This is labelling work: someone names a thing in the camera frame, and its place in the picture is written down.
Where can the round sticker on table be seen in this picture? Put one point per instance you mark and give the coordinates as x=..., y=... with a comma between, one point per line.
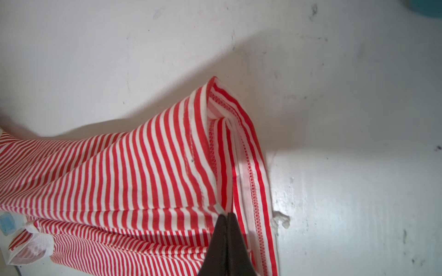
x=8, y=223

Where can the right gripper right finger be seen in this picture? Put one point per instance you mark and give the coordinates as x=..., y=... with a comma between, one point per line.
x=238, y=261

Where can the red white striped tank top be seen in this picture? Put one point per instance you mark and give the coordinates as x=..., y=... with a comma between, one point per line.
x=144, y=202

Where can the teal plastic basket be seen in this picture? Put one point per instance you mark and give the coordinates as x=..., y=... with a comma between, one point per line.
x=428, y=8

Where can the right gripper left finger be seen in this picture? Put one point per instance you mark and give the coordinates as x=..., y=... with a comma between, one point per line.
x=215, y=262

